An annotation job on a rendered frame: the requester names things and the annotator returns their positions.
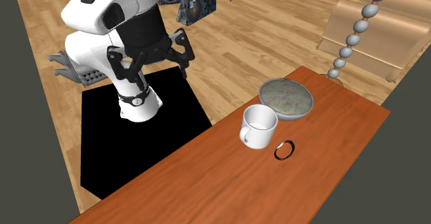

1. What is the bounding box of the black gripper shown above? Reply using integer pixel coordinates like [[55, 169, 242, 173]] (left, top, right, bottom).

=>
[[106, 3, 196, 93]]

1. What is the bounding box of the dark blue patterned furniture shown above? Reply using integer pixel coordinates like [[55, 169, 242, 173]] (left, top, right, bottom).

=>
[[156, 0, 237, 27]]

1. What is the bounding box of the grey perforated metal object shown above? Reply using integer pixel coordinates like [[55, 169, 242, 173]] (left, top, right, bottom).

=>
[[47, 49, 110, 87]]

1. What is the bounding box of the black robot stand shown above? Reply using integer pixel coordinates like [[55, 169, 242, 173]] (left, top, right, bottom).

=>
[[79, 65, 213, 200]]

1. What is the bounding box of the white mug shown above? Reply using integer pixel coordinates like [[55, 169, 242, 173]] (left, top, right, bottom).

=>
[[238, 104, 280, 150]]

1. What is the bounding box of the grey speckled bowl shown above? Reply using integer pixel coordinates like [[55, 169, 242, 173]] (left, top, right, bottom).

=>
[[258, 78, 315, 122]]

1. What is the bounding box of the brown wooden table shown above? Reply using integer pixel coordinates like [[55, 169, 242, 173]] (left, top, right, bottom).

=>
[[67, 65, 392, 224]]

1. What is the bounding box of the grey beaded pole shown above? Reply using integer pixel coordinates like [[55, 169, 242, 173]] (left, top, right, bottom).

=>
[[325, 0, 392, 83]]

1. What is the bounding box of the tan wooden chair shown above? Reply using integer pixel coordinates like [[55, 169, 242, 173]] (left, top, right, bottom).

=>
[[316, 0, 431, 83]]

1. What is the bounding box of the black and white ring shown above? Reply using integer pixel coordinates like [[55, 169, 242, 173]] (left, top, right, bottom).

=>
[[273, 139, 296, 162]]

